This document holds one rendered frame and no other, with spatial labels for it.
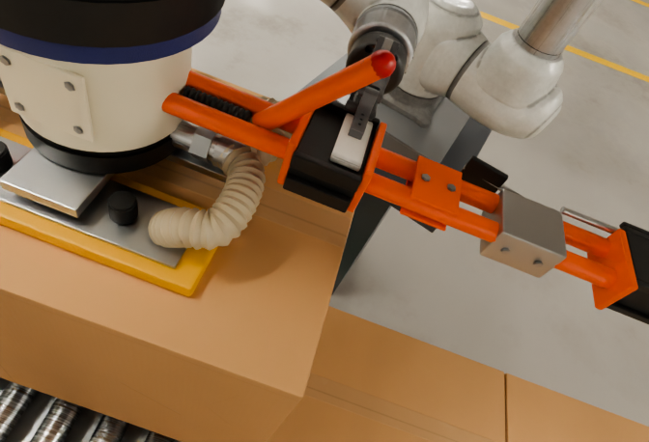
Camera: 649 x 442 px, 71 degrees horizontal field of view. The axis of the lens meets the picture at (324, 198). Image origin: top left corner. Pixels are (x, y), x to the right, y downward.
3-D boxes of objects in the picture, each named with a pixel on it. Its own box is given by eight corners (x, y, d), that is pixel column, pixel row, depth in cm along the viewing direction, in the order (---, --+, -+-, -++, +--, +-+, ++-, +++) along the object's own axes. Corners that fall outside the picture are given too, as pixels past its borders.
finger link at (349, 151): (371, 127, 48) (374, 123, 47) (357, 173, 43) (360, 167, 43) (345, 117, 48) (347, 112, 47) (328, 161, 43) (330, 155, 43)
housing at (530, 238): (478, 257, 47) (502, 234, 44) (480, 209, 52) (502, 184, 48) (540, 282, 47) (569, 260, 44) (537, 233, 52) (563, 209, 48)
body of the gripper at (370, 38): (418, 40, 57) (409, 79, 51) (392, 92, 63) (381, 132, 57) (363, 16, 57) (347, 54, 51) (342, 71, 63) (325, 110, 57)
